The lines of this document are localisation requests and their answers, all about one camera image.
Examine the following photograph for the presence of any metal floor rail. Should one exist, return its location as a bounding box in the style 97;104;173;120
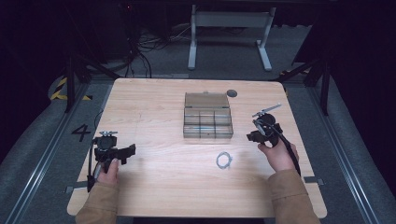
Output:
306;85;382;224
4;81;114;224

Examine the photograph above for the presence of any person's right hand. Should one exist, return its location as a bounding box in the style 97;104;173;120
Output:
257;137;300;174

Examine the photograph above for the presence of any clear plastic compartment box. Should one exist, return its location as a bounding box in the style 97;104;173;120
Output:
182;91;234;140

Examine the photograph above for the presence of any white metal desk frame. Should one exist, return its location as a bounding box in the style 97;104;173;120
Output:
187;4;277;72

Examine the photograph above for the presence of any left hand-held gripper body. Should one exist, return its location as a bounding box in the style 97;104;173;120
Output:
92;130;126;174

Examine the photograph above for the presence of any grey tape strip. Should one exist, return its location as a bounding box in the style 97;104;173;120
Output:
64;181;89;195
303;175;325;187

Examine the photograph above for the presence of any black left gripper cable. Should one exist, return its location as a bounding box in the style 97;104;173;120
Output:
86;139;96;193

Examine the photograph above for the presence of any tangle of black floor cables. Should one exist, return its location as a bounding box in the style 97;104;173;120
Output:
123;23;194;79

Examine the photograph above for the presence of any yellow black hazard tape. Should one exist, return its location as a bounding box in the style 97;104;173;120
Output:
49;77;93;102

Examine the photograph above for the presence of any person's left hand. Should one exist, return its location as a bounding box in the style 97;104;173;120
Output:
96;157;120;188

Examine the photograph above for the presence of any black metal stand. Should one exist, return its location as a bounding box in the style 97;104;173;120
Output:
271;57;332;117
63;51;123;114

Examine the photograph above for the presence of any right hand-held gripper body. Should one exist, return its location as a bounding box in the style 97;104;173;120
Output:
251;103;284;147

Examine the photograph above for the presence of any coiled grey cable tie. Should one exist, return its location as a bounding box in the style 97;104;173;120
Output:
215;150;234;171

